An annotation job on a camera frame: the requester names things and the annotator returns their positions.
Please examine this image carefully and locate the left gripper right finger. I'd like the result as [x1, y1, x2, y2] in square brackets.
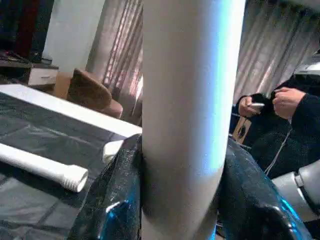
[216, 137, 313, 240]

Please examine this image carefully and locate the person in dark clothes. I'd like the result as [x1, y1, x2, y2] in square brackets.
[232, 74, 320, 182]

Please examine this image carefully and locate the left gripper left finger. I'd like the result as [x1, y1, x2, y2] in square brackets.
[67, 134, 144, 240]

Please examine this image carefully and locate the small white drawer unit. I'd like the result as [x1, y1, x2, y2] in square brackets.
[27, 66, 60, 90]

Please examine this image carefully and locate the grey window curtain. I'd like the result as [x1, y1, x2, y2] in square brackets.
[86, 0, 320, 127]

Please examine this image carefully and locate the bystander left hand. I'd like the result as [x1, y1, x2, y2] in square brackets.
[272, 87, 307, 121]

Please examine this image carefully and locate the white plastic table leg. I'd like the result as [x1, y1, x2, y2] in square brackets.
[141, 0, 247, 240]
[0, 142, 90, 194]

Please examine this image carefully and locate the black work mat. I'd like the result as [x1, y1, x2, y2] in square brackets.
[0, 92, 143, 240]

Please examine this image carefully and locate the brown armchair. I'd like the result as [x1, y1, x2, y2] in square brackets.
[54, 68, 124, 120]

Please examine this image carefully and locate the bystander right hand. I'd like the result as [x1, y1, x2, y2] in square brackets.
[238, 95, 266, 119]

